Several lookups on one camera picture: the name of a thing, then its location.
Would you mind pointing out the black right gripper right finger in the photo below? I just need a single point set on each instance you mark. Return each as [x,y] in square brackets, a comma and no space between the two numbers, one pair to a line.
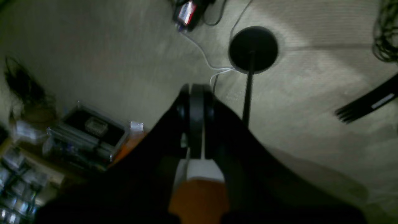
[261,189]

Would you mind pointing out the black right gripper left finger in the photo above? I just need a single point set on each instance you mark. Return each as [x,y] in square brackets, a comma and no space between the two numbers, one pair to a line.
[133,191]

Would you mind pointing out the orange bottle white cap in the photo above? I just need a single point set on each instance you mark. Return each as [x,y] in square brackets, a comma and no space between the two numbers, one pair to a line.
[135,135]

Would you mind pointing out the clear plastic organizer box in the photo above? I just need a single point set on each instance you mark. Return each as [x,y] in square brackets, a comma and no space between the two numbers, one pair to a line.
[85,138]

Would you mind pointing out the round black table base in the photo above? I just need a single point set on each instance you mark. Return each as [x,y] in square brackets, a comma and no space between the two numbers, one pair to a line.
[252,51]

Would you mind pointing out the black flat bar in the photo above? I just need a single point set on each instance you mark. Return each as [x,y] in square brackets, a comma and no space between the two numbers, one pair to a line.
[369,102]

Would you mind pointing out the black box with name label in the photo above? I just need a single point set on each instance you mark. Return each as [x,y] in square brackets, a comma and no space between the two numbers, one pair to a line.
[188,13]

